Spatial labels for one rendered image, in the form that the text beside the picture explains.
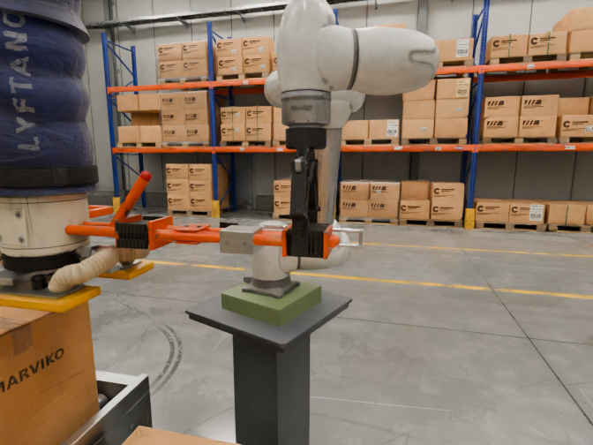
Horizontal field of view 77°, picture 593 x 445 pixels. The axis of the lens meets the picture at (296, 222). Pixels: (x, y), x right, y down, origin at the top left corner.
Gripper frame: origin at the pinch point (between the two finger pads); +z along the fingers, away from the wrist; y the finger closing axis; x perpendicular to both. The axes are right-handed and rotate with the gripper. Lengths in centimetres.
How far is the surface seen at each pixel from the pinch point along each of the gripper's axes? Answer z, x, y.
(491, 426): 119, 73, -118
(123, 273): 11.6, -43.9, -3.7
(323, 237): -0.6, 4.0, 3.4
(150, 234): 0.0, -30.3, 4.8
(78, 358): 41, -68, -12
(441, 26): -298, 126, -836
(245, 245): 1.4, -10.7, 3.8
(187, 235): 0.1, -22.9, 3.7
